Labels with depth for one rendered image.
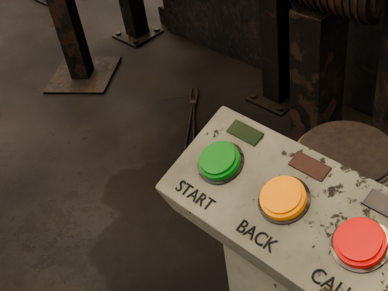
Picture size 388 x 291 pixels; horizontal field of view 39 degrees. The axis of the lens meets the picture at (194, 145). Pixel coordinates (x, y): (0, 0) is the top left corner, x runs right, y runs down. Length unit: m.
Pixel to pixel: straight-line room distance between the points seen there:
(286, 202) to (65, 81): 1.40
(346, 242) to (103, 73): 1.43
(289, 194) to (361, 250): 0.08
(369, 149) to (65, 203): 0.91
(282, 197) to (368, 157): 0.19
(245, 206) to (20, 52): 1.65
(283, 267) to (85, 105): 1.29
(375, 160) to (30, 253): 0.89
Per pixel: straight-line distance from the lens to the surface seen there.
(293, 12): 1.16
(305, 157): 0.50
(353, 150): 0.65
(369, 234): 0.45
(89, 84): 1.77
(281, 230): 0.47
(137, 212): 1.32
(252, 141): 0.52
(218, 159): 0.51
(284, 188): 0.48
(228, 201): 0.50
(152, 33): 1.96
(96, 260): 1.26
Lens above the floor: 0.96
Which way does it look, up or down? 41 degrees down
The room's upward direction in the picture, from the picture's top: 9 degrees counter-clockwise
